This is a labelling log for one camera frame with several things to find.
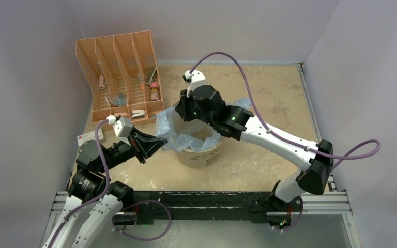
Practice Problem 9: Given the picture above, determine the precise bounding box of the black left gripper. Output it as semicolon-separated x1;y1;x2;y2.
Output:
98;125;167;173

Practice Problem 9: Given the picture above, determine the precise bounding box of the light blue plastic trash bag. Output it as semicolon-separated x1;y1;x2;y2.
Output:
155;97;252;153

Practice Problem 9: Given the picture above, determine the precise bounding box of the beige plastic trash bin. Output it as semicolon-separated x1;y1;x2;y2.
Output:
170;110;224;168

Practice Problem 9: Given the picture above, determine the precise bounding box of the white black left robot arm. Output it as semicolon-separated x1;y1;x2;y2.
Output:
44;122;172;247

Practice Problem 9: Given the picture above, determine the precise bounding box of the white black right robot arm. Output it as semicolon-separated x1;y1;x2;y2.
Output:
175;85;333;210

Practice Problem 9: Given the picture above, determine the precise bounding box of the white mini stapler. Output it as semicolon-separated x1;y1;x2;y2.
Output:
130;110;146;120

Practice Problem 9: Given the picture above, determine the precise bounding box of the pink labelled small bottle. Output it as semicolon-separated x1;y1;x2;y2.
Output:
150;81;160;101

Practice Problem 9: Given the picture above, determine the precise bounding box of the pink eraser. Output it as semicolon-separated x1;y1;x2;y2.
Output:
114;112;128;117

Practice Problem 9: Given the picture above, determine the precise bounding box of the blue correction tape package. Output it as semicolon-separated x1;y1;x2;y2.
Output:
110;93;128;106

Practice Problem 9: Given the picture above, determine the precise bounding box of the pink plastic desk organizer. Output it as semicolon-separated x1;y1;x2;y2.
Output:
75;30;165;125

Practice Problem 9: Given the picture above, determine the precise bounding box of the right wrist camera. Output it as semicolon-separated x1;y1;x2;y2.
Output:
180;69;206;100

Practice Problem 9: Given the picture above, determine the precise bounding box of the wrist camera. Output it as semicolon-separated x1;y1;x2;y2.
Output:
106;115;133;139
180;69;206;100

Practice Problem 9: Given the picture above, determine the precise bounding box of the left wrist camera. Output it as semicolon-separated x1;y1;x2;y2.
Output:
106;115;133;139

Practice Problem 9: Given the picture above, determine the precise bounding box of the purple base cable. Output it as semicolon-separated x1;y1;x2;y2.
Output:
111;200;172;241

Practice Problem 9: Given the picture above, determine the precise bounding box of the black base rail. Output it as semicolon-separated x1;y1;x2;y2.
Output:
111;190;306;227

